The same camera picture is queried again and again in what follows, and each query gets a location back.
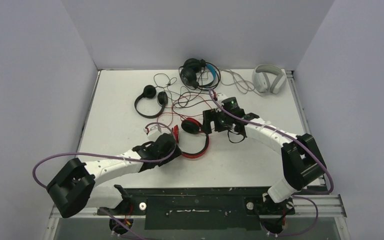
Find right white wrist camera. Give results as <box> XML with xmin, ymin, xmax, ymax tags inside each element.
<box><xmin>213</xmin><ymin>92</ymin><xmax>228</xmax><ymax>104</ymax></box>

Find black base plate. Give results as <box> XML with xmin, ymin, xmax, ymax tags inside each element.
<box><xmin>104</xmin><ymin>185</ymin><xmax>295</xmax><ymax>231</ymax></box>

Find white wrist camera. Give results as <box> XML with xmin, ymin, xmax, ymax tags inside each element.
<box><xmin>143</xmin><ymin>122</ymin><xmax>168</xmax><ymax>142</ymax></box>
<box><xmin>213</xmin><ymin>92</ymin><xmax>228</xmax><ymax>104</ymax></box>

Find red black headphones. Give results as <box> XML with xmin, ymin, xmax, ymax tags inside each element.
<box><xmin>171</xmin><ymin>117</ymin><xmax>210</xmax><ymax>160</ymax></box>

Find red headphone cable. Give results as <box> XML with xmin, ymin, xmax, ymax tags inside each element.
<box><xmin>155</xmin><ymin>90</ymin><xmax>219</xmax><ymax>128</ymax></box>

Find white grey headphones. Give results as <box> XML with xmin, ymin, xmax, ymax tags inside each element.
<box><xmin>252</xmin><ymin>64</ymin><xmax>287</xmax><ymax>95</ymax></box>

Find small black headphones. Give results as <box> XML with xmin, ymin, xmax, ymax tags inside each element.
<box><xmin>133</xmin><ymin>84</ymin><xmax>169</xmax><ymax>119</ymax></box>

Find black blue headphones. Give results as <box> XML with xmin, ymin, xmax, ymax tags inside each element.
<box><xmin>178</xmin><ymin>58</ymin><xmax>221</xmax><ymax>91</ymax></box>

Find black headset cable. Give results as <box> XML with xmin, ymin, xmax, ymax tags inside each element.
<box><xmin>172</xmin><ymin>86</ymin><xmax>219</xmax><ymax>115</ymax></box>

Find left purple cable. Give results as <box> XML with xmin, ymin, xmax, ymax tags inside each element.
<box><xmin>32</xmin><ymin>122</ymin><xmax>180</xmax><ymax>240</ymax></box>

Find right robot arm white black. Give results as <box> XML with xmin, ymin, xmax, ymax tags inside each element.
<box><xmin>202</xmin><ymin>97</ymin><xmax>327</xmax><ymax>214</ymax></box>

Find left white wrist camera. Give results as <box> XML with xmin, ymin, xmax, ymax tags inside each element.
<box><xmin>143</xmin><ymin>122</ymin><xmax>168</xmax><ymax>142</ymax></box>

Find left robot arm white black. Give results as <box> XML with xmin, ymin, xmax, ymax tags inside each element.
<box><xmin>46</xmin><ymin>133</ymin><xmax>182</xmax><ymax>218</ymax></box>

